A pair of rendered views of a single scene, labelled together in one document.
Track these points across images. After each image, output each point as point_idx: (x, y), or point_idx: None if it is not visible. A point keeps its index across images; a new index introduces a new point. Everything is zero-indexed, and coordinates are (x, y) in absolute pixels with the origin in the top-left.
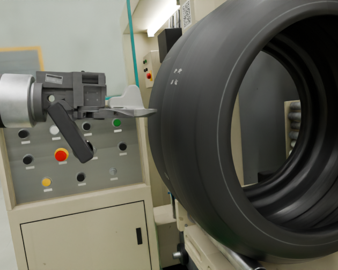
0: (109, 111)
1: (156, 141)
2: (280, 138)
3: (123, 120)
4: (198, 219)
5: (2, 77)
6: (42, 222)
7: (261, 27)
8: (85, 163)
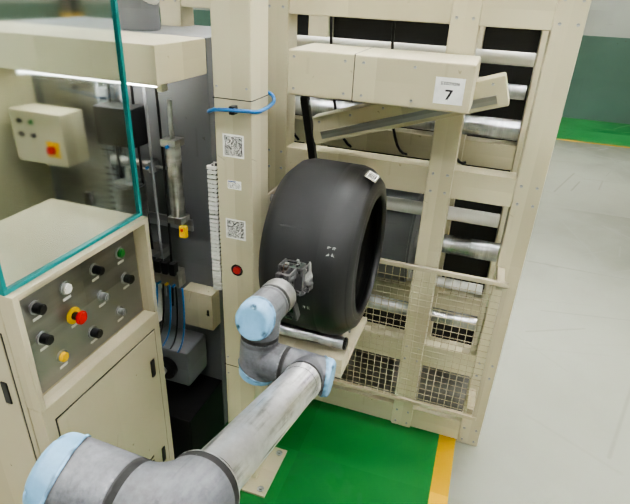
0: (312, 285)
1: None
2: None
3: (124, 248)
4: (330, 325)
5: (284, 289)
6: (76, 403)
7: (365, 218)
8: (95, 314)
